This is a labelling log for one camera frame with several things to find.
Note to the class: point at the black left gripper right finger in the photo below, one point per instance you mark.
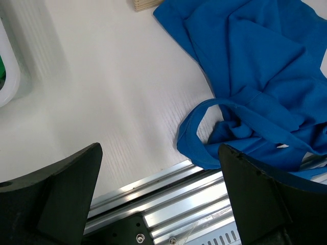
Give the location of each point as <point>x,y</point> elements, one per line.
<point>272,206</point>

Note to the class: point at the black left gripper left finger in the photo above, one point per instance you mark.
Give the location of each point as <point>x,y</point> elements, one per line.
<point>51,205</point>

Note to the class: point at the green tank top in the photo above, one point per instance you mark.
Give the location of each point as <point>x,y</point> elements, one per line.
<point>2,70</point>

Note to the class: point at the blue tank top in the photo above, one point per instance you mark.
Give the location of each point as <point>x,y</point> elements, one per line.
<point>262,60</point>

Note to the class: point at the white plastic basket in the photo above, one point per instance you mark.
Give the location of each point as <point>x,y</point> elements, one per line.
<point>18,82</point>

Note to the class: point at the wooden clothes rack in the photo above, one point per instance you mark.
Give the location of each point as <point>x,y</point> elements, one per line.
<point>140,5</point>

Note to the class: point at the white slotted cable duct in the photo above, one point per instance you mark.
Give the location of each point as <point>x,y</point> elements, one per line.
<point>225,235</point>

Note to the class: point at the aluminium mounting rail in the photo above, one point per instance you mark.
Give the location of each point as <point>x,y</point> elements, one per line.
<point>178,205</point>

